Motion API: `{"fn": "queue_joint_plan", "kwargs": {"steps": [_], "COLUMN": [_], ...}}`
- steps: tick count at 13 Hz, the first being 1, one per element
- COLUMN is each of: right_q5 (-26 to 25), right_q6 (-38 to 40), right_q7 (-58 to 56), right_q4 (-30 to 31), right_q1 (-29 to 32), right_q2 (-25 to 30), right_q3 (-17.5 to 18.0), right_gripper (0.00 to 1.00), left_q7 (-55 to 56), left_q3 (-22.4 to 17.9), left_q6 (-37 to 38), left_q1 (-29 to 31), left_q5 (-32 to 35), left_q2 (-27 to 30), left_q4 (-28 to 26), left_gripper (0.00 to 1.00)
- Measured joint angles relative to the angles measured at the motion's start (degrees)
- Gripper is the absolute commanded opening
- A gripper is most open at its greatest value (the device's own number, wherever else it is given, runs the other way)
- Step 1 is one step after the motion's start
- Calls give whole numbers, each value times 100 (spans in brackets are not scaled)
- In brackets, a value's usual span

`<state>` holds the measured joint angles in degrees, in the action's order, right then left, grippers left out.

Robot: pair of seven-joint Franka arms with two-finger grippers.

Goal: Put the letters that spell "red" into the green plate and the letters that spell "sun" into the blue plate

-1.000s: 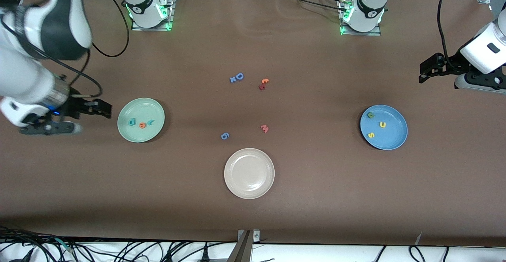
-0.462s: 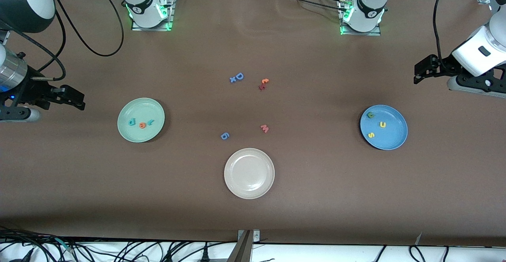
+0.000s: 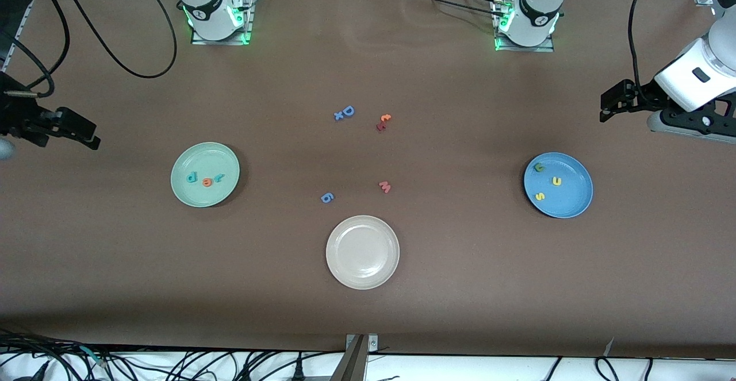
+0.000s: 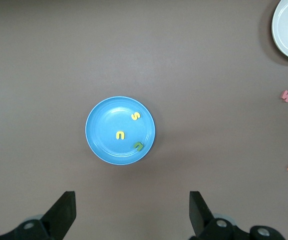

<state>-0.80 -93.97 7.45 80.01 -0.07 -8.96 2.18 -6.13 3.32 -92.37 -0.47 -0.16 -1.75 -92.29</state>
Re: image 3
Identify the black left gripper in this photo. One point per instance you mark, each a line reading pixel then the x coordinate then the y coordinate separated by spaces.
pixel 640 97

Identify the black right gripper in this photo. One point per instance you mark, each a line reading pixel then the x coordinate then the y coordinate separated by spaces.
pixel 16 118

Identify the teal foam letter d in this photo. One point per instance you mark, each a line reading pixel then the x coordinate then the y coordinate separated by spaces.
pixel 196 175

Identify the teal foam letter r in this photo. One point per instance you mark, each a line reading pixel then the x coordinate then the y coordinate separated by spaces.
pixel 218 177

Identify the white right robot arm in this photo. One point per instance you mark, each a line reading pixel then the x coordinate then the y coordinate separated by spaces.
pixel 201 7

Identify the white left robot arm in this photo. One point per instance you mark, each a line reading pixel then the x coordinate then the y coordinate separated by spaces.
pixel 690 82

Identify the blue plate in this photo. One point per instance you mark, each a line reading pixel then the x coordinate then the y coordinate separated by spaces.
pixel 558 197

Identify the mint green plate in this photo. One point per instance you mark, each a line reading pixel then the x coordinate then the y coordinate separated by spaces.
pixel 205 160

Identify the pink foam letter w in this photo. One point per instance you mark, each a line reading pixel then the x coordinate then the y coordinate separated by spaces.
pixel 384 187

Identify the brown table cover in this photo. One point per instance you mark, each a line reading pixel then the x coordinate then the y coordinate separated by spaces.
pixel 368 53

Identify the blue foam letter g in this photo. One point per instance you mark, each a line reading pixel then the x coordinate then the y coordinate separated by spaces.
pixel 323 197

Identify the blue foam letter D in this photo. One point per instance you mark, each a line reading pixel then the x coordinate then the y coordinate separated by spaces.
pixel 345 112

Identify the beige plate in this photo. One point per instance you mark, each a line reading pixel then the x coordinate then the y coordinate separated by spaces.
pixel 362 251

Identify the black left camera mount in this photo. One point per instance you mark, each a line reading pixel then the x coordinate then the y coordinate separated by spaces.
pixel 704 121

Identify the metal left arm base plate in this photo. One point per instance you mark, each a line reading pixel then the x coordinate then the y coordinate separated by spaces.
pixel 526 49

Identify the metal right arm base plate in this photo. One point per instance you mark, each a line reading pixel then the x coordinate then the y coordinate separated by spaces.
pixel 221 42

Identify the metal table edge bracket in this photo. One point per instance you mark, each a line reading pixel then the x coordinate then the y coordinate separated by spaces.
pixel 353 364

